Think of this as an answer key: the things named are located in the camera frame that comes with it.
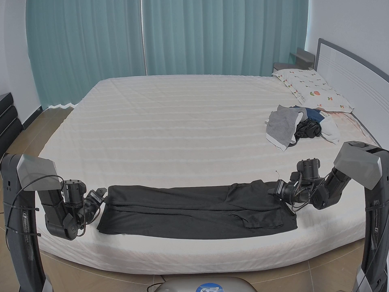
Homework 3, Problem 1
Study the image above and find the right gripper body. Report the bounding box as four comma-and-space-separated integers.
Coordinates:
274, 180, 297, 203

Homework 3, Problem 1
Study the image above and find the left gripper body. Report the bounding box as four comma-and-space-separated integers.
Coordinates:
83, 190, 105, 215

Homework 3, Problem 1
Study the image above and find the black T-shirt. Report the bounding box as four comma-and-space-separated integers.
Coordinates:
97, 180, 298, 239

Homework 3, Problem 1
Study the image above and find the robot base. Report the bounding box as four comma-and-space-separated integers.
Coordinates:
153, 277, 256, 292

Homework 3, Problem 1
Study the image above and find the pile of clothes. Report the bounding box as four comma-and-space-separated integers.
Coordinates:
264, 105, 341, 152

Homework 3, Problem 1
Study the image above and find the bed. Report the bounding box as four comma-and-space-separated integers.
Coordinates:
26, 38, 389, 276

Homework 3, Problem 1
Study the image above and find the white printed pillow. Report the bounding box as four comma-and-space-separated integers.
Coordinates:
271, 68, 355, 113

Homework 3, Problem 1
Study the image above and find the black chest of drawers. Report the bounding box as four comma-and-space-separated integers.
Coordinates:
0, 92, 25, 148

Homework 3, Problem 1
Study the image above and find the grey bedside table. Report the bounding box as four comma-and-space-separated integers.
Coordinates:
273, 48, 315, 72

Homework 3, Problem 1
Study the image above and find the blue-green curtain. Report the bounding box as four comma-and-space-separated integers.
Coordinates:
27, 0, 148, 110
141, 0, 310, 77

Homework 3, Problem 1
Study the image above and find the black cable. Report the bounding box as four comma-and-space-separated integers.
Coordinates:
147, 274, 172, 292
6, 176, 66, 243

